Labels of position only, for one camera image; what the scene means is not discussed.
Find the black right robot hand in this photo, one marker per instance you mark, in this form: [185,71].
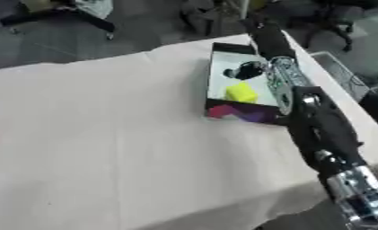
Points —
[270,39]

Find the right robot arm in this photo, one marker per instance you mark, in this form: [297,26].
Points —
[328,131]

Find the black box white inside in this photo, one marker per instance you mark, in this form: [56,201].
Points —
[218,90]

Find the small black object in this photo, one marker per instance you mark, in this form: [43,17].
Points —
[244,71]

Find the yellow block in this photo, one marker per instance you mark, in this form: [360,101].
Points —
[242,93]

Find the black office chair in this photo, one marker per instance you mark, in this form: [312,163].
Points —
[330,25]

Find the grey chair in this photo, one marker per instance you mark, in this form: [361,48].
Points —
[197,15]

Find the clear glass panel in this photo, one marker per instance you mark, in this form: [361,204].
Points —
[339,73]

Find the white bag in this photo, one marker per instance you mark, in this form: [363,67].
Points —
[96,6]

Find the black wheeled stand base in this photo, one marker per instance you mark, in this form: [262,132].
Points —
[92,21]

